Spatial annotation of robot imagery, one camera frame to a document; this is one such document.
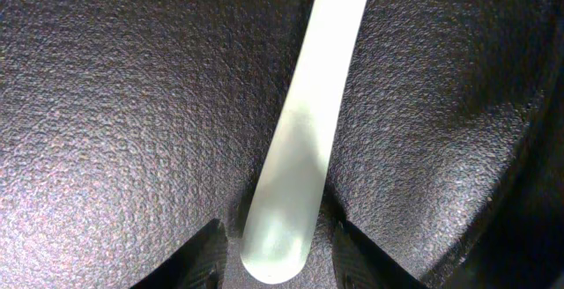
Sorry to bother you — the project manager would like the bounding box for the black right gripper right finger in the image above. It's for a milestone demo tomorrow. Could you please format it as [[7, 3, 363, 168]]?
[[331, 221, 427, 289]]

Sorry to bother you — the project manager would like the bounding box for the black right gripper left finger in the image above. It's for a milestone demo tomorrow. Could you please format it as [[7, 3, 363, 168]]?
[[131, 219, 228, 289]]

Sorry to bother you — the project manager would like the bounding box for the black round tray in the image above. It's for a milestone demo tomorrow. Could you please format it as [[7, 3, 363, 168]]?
[[1, 0, 563, 288]]

